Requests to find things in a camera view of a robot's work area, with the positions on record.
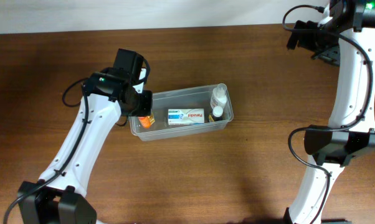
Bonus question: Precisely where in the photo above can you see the orange tablet tube white cap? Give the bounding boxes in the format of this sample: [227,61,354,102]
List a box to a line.
[138,116,152,129]

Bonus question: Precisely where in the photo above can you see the white blue medicine box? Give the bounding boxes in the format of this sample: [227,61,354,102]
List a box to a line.
[168,108,205,126]

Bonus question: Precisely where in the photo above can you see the clear plastic container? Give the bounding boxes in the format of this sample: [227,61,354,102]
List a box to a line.
[130,84,234,141]

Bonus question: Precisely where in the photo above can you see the dark bottle white cap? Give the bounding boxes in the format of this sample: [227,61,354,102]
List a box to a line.
[209,106,224,122]

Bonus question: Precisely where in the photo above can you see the white spray bottle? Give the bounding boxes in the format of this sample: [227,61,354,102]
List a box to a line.
[210,83,227,109]

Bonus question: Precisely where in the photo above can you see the small gold lid balm jar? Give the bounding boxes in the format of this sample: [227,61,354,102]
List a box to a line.
[149,113,155,125]

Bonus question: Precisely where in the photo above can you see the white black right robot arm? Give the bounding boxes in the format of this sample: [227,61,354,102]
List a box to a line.
[283,0,375,223]

